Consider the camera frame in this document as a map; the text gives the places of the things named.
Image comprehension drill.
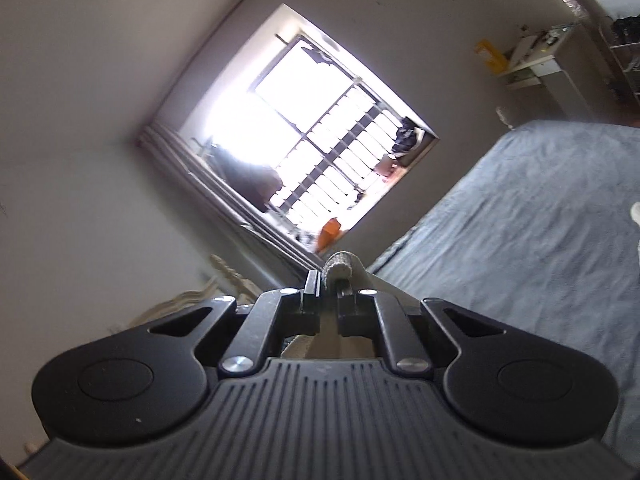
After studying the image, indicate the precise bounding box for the small brown box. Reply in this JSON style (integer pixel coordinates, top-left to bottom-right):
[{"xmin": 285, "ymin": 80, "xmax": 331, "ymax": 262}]
[{"xmin": 375, "ymin": 154, "xmax": 401, "ymax": 181}]

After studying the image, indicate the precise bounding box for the dark hanging garment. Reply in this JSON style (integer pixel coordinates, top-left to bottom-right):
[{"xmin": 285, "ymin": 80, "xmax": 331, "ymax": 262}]
[{"xmin": 210, "ymin": 142, "xmax": 283, "ymax": 213}]

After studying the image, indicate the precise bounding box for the grey bed blanket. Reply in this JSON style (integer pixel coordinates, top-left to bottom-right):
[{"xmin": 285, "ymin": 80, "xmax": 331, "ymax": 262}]
[{"xmin": 372, "ymin": 120, "xmax": 640, "ymax": 461}]

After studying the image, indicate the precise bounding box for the black and white clothes pile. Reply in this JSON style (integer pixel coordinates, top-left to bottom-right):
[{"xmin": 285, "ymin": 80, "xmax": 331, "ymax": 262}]
[{"xmin": 390, "ymin": 117, "xmax": 428, "ymax": 161}]

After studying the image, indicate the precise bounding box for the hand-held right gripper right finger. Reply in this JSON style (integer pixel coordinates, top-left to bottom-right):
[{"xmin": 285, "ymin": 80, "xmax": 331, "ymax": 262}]
[{"xmin": 337, "ymin": 285, "xmax": 503, "ymax": 376}]

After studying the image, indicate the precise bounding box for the orange object on windowsill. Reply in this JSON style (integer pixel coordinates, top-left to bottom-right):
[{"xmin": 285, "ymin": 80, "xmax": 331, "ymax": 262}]
[{"xmin": 316, "ymin": 217, "xmax": 346, "ymax": 253}]

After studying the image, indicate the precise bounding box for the barred window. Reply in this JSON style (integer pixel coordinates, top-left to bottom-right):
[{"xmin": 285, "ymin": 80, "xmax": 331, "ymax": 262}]
[{"xmin": 137, "ymin": 4, "xmax": 441, "ymax": 261}]

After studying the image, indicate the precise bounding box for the white bear-print sweatshirt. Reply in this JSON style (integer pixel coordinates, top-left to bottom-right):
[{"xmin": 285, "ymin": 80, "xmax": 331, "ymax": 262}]
[{"xmin": 285, "ymin": 249, "xmax": 418, "ymax": 360}]

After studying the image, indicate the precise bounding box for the metal storage rack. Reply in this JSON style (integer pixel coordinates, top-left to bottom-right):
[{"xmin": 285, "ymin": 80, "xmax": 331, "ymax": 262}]
[{"xmin": 595, "ymin": 5, "xmax": 640, "ymax": 101}]

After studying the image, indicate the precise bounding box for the striped grey curtain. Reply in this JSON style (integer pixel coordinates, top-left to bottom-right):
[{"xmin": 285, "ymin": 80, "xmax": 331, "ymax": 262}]
[{"xmin": 137, "ymin": 125, "xmax": 321, "ymax": 271}]

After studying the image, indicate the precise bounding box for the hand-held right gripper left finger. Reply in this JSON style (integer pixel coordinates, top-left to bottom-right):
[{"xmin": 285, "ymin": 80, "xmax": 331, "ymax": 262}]
[{"xmin": 147, "ymin": 270, "xmax": 321, "ymax": 377}]

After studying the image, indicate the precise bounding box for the cream folded garment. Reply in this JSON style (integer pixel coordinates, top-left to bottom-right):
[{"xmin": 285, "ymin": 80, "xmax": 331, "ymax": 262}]
[{"xmin": 629, "ymin": 201, "xmax": 640, "ymax": 266}]

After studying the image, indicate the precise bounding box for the cream carved headboard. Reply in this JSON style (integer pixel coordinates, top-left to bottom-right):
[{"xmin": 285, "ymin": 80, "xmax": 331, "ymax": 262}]
[{"xmin": 112, "ymin": 254, "xmax": 261, "ymax": 333}]

